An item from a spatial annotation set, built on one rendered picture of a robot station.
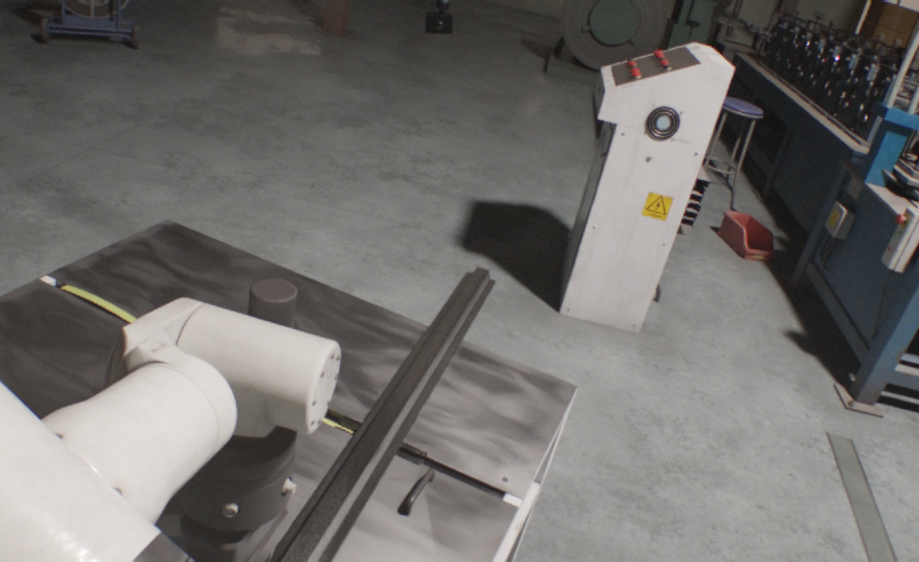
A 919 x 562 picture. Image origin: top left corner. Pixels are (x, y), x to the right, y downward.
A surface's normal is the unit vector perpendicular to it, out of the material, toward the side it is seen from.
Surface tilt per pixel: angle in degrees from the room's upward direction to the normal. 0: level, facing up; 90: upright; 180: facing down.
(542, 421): 0
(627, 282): 90
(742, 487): 0
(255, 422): 90
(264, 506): 90
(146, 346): 14
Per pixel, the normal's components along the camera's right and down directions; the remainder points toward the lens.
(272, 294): 0.20, -0.86
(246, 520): 0.39, 0.51
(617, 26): -0.14, 0.45
